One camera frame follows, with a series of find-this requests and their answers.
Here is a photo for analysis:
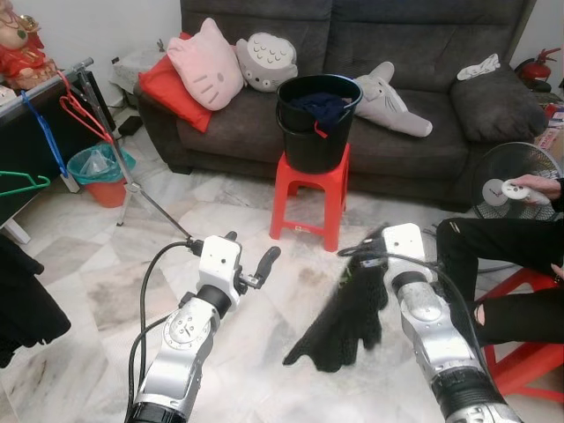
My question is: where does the red bin teal bag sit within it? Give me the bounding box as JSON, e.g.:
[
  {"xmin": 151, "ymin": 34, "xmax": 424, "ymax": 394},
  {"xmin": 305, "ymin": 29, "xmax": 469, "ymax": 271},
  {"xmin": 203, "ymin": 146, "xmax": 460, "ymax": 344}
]
[{"xmin": 66, "ymin": 143, "xmax": 137, "ymax": 210}]

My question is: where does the grey owl cushion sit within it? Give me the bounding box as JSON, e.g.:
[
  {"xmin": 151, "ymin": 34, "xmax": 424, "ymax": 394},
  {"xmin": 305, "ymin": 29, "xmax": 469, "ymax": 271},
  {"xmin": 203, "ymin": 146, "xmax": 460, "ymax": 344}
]
[{"xmin": 234, "ymin": 33, "xmax": 299, "ymax": 93}]

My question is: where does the black plastic bucket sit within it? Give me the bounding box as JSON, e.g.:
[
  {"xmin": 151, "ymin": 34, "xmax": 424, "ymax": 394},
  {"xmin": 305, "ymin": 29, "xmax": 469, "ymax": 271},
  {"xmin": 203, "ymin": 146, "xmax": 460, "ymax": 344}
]
[{"xmin": 276, "ymin": 73, "xmax": 364, "ymax": 174}]

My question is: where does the silver metal clothes rack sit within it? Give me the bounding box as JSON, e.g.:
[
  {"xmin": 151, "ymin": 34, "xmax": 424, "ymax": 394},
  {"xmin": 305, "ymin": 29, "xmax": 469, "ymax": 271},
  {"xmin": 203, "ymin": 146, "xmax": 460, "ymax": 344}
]
[{"xmin": 0, "ymin": 57, "xmax": 199, "ymax": 243}]

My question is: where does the pink cat cushion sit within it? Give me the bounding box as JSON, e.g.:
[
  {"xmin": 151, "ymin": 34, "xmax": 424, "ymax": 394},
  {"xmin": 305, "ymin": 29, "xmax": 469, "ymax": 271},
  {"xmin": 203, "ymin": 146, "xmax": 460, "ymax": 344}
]
[{"xmin": 166, "ymin": 18, "xmax": 245, "ymax": 112}]

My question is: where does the green wire hanger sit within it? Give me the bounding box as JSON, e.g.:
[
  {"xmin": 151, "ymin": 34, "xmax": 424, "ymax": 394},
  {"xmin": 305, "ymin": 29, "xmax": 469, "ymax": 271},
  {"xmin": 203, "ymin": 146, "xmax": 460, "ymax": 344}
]
[{"xmin": 0, "ymin": 170, "xmax": 52, "ymax": 199}]

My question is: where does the grey long-eared plush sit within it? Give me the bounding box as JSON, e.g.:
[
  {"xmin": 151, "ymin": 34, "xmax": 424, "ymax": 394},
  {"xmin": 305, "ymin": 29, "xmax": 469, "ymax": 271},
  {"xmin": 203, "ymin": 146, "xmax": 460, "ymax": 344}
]
[{"xmin": 352, "ymin": 60, "xmax": 434, "ymax": 138}]

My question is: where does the red cushion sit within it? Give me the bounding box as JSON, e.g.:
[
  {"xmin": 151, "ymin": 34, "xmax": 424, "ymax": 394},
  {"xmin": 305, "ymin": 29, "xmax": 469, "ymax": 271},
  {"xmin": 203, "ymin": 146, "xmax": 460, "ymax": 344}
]
[{"xmin": 137, "ymin": 33, "xmax": 217, "ymax": 133}]

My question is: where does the black T-shirt green logo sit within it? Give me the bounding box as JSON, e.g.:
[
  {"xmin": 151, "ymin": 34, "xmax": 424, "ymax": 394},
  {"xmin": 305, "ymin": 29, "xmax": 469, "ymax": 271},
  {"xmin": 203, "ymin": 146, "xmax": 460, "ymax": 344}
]
[
  {"xmin": 282, "ymin": 231, "xmax": 390, "ymax": 373},
  {"xmin": 0, "ymin": 234, "xmax": 73, "ymax": 369}
]

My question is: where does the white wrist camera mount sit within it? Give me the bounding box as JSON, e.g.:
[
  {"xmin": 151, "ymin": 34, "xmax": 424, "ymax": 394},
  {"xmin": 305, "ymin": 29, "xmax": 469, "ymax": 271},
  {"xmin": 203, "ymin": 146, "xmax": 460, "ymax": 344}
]
[
  {"xmin": 196, "ymin": 234, "xmax": 244, "ymax": 305},
  {"xmin": 381, "ymin": 222, "xmax": 431, "ymax": 296}
]

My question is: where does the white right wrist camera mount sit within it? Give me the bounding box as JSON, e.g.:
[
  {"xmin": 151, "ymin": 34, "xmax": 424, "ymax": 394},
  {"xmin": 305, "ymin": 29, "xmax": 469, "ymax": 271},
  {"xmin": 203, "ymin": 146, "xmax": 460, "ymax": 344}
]
[{"xmin": 381, "ymin": 222, "xmax": 431, "ymax": 296}]

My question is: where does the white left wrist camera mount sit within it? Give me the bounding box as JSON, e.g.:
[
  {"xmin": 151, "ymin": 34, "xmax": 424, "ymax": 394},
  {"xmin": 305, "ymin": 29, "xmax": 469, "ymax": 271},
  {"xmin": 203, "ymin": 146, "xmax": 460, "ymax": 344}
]
[{"xmin": 196, "ymin": 234, "xmax": 244, "ymax": 305}]

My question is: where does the side table lace cloth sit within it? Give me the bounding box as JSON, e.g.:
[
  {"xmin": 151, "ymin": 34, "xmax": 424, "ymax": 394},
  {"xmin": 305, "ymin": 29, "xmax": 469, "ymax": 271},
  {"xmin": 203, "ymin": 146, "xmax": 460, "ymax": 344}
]
[{"xmin": 113, "ymin": 48, "xmax": 168, "ymax": 89}]

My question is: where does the white handheld controller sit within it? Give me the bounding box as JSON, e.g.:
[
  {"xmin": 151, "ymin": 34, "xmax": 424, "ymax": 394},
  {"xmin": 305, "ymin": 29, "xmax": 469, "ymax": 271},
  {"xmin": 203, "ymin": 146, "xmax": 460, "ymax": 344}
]
[{"xmin": 501, "ymin": 179, "xmax": 534, "ymax": 202}]

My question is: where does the person's right hand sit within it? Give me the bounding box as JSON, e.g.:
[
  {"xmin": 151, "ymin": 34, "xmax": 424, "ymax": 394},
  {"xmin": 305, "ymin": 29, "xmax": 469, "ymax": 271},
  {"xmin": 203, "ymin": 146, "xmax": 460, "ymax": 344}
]
[{"xmin": 520, "ymin": 174, "xmax": 563, "ymax": 205}]

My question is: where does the navy blue garment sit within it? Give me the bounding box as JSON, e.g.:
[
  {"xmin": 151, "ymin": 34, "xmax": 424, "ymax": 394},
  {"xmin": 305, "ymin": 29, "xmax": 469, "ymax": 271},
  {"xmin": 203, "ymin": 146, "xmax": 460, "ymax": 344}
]
[{"xmin": 291, "ymin": 90, "xmax": 349, "ymax": 133}]

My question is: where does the grey standing fan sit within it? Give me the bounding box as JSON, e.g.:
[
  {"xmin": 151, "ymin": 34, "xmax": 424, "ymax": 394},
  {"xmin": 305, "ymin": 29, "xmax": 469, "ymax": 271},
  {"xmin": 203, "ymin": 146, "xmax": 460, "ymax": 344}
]
[{"xmin": 470, "ymin": 141, "xmax": 563, "ymax": 221}]

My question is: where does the brown cardboard box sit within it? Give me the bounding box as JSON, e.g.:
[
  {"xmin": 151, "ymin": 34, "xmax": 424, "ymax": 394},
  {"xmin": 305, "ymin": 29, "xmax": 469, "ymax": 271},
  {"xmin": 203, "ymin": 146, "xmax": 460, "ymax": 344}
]
[{"xmin": 531, "ymin": 101, "xmax": 564, "ymax": 164}]

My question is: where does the red-robed fortune doll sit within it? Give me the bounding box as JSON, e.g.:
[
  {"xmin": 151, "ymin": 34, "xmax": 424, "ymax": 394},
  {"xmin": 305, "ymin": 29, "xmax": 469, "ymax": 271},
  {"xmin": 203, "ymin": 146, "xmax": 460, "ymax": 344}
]
[{"xmin": 0, "ymin": 0, "xmax": 59, "ymax": 93}]

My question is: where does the thin red hanger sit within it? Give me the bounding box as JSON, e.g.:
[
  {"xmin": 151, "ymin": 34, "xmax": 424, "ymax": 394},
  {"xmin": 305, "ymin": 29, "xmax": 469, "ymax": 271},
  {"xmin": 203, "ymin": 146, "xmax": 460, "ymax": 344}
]
[{"xmin": 57, "ymin": 88, "xmax": 115, "ymax": 145}]

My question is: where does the blue plastic hanger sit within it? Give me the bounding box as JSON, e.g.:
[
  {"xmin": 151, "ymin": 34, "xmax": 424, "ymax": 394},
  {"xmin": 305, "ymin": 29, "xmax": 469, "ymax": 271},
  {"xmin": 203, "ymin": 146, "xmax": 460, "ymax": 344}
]
[{"xmin": 19, "ymin": 88, "xmax": 71, "ymax": 182}]

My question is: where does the small white plush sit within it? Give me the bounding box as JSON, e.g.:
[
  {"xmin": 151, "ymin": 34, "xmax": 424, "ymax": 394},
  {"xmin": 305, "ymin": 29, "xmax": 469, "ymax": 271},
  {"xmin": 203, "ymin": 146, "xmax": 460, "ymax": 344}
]
[{"xmin": 456, "ymin": 53, "xmax": 501, "ymax": 82}]

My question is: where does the red fire extinguisher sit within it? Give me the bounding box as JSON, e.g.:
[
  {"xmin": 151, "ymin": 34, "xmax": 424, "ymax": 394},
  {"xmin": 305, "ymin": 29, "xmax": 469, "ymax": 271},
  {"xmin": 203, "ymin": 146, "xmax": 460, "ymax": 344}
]
[{"xmin": 514, "ymin": 48, "xmax": 552, "ymax": 89}]

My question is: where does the dark grey sofa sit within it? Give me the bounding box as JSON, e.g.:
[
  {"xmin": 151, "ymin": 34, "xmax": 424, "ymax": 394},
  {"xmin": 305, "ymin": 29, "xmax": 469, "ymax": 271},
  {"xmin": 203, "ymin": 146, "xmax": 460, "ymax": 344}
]
[{"xmin": 137, "ymin": 0, "xmax": 552, "ymax": 212}]

